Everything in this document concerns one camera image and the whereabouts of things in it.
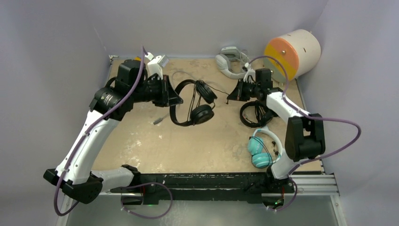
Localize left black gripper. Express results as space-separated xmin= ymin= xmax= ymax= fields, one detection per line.
xmin=130 ymin=74 xmax=183 ymax=107

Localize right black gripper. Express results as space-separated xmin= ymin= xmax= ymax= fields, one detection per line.
xmin=226 ymin=79 xmax=260 ymax=102

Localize black headset with microphone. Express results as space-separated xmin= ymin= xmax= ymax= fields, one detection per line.
xmin=239 ymin=101 xmax=278 ymax=128

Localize black over-ear headphones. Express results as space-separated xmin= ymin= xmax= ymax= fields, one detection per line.
xmin=169 ymin=79 xmax=217 ymax=127

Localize teal cat-ear headphones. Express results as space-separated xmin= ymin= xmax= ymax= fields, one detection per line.
xmin=247 ymin=126 xmax=285 ymax=169

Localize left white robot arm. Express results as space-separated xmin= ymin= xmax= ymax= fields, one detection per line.
xmin=44 ymin=57 xmax=182 ymax=204

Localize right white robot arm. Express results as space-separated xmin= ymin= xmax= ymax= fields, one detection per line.
xmin=227 ymin=68 xmax=326 ymax=192

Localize white grey headphones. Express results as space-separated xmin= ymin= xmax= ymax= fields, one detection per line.
xmin=215 ymin=46 xmax=250 ymax=80

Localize round pastel drawer box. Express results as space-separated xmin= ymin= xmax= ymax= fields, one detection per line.
xmin=263 ymin=29 xmax=321 ymax=83

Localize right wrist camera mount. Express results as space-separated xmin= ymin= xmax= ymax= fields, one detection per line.
xmin=242 ymin=63 xmax=255 ymax=83

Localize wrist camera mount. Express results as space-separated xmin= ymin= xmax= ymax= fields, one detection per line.
xmin=144 ymin=52 xmax=169 ymax=79
xmin=242 ymin=63 xmax=255 ymax=83

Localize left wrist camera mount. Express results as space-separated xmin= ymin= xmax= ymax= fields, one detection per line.
xmin=144 ymin=52 xmax=169 ymax=79

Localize grey headphone cable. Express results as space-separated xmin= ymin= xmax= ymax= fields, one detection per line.
xmin=152 ymin=71 xmax=207 ymax=125

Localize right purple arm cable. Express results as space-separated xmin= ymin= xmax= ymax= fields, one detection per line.
xmin=247 ymin=55 xmax=362 ymax=213

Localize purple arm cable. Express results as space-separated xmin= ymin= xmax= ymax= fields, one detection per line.
xmin=53 ymin=46 xmax=174 ymax=219
xmin=247 ymin=55 xmax=362 ymax=213

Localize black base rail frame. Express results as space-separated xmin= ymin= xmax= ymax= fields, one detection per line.
xmin=64 ymin=169 xmax=339 ymax=207

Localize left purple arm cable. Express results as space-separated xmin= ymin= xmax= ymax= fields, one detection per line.
xmin=53 ymin=46 xmax=174 ymax=219

